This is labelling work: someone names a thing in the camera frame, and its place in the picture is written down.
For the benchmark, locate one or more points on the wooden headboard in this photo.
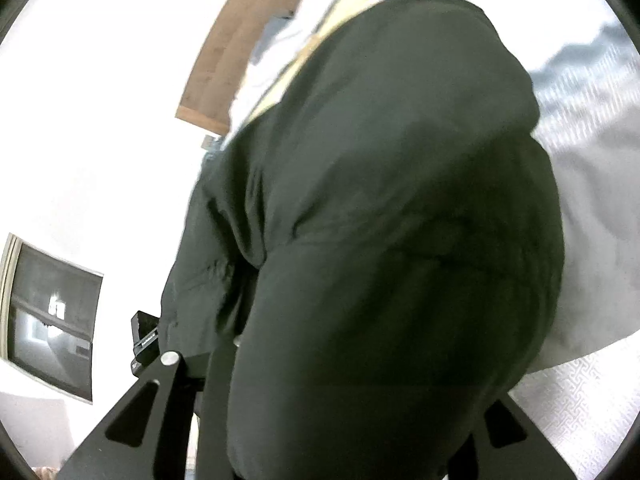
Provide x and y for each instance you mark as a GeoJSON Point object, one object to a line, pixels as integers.
{"type": "Point", "coordinates": [225, 60]}

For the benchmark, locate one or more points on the blue cloth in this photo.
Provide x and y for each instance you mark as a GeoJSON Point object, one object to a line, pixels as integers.
{"type": "Point", "coordinates": [272, 35]}

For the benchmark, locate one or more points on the dark framed window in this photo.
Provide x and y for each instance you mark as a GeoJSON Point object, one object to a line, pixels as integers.
{"type": "Point", "coordinates": [50, 320]}

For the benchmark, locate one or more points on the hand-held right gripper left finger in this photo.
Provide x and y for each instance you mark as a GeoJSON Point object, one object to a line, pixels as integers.
{"type": "Point", "coordinates": [145, 410]}

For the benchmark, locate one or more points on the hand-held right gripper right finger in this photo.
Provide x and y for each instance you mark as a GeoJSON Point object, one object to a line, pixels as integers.
{"type": "Point", "coordinates": [515, 445]}

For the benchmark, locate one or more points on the striped bed sheet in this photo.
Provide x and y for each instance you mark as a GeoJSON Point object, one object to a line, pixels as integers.
{"type": "Point", "coordinates": [590, 135]}

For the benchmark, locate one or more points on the black puffer jacket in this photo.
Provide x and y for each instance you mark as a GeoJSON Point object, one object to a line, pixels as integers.
{"type": "Point", "coordinates": [390, 240]}

